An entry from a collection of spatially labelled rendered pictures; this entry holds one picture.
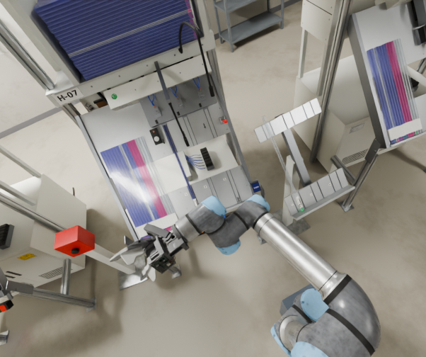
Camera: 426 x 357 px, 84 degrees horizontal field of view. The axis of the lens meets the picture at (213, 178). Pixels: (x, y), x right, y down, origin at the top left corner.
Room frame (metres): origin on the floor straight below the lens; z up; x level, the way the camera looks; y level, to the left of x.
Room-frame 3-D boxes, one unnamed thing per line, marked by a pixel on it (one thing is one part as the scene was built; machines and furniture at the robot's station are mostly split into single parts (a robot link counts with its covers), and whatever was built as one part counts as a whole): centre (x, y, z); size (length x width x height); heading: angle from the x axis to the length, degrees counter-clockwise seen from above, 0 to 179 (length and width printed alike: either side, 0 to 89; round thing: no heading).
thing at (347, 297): (0.16, -0.16, 1.13); 0.49 x 0.11 x 0.12; 22
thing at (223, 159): (1.24, 0.17, 0.31); 0.70 x 0.65 x 0.62; 91
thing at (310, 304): (0.06, -0.20, 0.72); 0.13 x 0.12 x 0.14; 112
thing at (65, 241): (0.76, 0.88, 0.39); 0.24 x 0.24 x 0.78; 1
